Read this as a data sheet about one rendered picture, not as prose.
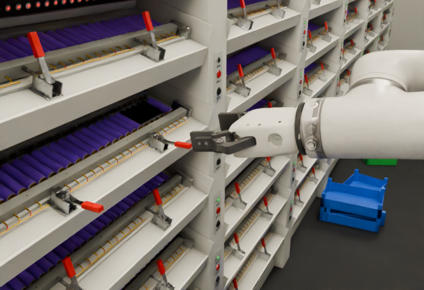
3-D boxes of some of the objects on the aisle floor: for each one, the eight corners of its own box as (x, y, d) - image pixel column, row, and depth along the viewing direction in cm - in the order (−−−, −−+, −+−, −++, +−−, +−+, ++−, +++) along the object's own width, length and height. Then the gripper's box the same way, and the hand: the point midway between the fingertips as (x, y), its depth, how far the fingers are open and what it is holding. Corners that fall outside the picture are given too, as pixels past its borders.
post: (222, 373, 149) (230, -294, 84) (209, 396, 141) (207, -319, 76) (172, 350, 158) (144, -271, 92) (157, 370, 150) (115, -291, 85)
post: (289, 256, 206) (325, -193, 141) (282, 268, 199) (317, -201, 133) (250, 244, 215) (266, -184, 150) (241, 255, 207) (255, -192, 142)
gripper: (325, 87, 68) (226, 94, 76) (289, 122, 53) (172, 126, 62) (330, 133, 70) (233, 135, 78) (297, 178, 55) (183, 174, 64)
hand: (212, 131), depth 70 cm, fingers open, 8 cm apart
